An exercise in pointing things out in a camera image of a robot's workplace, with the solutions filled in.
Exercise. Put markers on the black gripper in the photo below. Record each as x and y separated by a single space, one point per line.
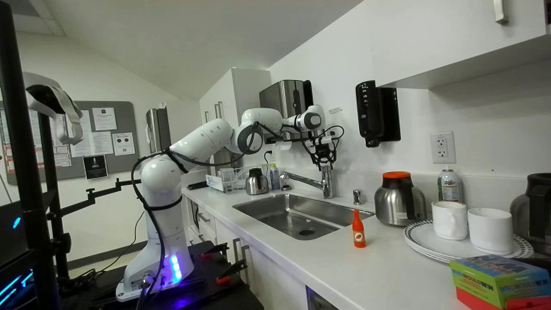
324 149

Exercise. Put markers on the chrome kitchen tap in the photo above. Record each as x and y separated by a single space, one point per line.
328 187

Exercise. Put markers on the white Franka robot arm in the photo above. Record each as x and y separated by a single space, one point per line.
161 183

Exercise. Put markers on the dish soap bottle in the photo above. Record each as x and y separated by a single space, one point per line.
274 178

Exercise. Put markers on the stainless steel sink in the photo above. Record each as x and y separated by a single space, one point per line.
298 221

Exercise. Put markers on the orange sauce bottle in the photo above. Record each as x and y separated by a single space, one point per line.
359 233

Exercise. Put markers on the steel carafe orange lid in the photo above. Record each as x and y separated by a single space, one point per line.
393 207

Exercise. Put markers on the tall white cabinet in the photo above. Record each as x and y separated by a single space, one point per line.
242 87

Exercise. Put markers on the clear plastic bottle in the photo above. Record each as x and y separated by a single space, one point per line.
450 187

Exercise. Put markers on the white lower cabinet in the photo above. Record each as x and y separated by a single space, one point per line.
276 287

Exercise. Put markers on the white mug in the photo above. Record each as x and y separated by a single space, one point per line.
450 221
489 232

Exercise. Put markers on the white plate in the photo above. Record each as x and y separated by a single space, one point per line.
436 249

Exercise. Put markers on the black clamp orange tips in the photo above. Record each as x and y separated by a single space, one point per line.
216 251
229 275

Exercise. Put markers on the black robot platform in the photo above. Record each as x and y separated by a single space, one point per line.
217 295

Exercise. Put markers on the dark door window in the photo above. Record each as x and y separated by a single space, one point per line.
157 130

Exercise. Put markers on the white upper cabinet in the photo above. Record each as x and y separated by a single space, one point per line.
458 35

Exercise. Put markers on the grey bulletin board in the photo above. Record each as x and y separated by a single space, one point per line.
123 166

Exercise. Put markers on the white paper notice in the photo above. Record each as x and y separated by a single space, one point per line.
104 120
95 145
123 144

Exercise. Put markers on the green cardboard box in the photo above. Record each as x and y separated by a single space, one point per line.
500 273

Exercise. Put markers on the red cardboard box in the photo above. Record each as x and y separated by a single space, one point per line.
488 302

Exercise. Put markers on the black coffee machine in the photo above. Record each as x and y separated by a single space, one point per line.
536 213

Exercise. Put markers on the black card on board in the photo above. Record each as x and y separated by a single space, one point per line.
95 166

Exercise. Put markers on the white headset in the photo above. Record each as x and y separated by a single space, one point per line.
54 97

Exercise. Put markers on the black computer blue LED strips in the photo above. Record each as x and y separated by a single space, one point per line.
14 287

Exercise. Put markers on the black wall soap dispenser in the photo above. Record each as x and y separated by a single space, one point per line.
376 113

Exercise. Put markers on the white wall outlet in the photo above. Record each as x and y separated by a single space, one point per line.
443 149

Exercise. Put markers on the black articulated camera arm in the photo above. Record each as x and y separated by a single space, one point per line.
95 195

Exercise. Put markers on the thin black stand post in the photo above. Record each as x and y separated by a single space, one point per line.
54 201

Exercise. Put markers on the thick black stand post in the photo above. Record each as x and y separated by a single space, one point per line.
23 173

